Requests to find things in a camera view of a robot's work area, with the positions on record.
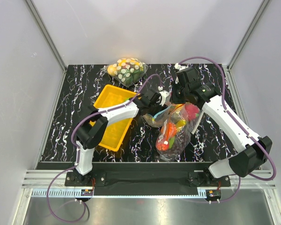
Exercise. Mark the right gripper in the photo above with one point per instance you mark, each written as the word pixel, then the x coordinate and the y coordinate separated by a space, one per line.
pixel 173 99

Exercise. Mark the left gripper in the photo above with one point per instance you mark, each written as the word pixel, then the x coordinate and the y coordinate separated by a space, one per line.
pixel 159 108

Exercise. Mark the blue zip fruit bag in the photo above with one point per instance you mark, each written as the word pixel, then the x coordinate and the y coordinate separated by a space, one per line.
pixel 157 120

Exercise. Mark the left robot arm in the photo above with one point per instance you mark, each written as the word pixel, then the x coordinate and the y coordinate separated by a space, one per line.
pixel 89 131

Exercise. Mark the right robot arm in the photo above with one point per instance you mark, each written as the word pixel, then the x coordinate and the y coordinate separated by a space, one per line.
pixel 252 149

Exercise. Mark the banana and apples bag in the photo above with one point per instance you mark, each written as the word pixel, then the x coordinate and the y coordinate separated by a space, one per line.
pixel 184 116

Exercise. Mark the grapes and orange bag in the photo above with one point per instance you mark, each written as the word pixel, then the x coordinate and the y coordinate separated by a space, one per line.
pixel 173 138

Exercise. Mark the polka dot fruit bag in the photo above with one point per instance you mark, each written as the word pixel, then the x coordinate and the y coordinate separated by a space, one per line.
pixel 127 71

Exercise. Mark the yellow plastic tray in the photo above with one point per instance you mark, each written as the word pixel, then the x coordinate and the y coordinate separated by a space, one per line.
pixel 114 120

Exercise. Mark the left connector block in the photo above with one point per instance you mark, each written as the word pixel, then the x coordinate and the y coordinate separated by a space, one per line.
pixel 87 191

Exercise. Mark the connector block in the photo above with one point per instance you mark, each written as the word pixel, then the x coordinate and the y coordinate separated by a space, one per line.
pixel 213 195
pixel 87 191

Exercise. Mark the right connector block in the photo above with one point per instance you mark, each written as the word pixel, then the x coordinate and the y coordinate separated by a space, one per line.
pixel 213 195

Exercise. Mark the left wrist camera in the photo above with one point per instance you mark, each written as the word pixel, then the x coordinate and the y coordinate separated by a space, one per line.
pixel 164 98

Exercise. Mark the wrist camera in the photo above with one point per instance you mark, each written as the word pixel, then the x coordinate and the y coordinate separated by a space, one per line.
pixel 164 98
pixel 178 68

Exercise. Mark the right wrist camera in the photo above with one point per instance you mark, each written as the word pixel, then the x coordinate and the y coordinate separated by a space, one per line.
pixel 178 68

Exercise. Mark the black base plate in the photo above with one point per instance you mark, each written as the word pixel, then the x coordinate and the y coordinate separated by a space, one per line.
pixel 146 179

